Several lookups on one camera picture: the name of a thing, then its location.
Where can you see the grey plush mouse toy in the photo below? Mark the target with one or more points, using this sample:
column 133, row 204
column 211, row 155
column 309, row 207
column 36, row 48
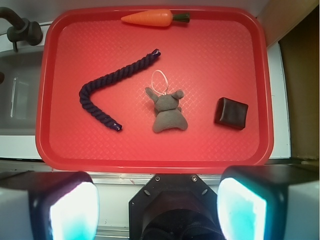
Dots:
column 168, row 113

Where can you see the dark brown block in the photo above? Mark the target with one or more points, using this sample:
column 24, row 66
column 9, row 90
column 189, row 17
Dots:
column 231, row 113

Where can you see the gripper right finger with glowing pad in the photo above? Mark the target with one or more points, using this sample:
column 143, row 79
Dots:
column 270, row 202

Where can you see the dark metal faucet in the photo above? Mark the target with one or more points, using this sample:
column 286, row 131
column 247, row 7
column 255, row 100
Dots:
column 21, row 29

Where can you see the grey sink basin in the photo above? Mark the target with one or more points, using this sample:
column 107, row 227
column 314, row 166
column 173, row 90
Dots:
column 19, row 88

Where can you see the red plastic tray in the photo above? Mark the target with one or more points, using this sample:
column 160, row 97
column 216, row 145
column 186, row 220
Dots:
column 220, row 53

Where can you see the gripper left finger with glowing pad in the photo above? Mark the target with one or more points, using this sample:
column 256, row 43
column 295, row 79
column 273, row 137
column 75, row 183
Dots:
column 48, row 206

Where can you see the orange toy carrot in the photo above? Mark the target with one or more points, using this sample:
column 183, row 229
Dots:
column 156, row 18

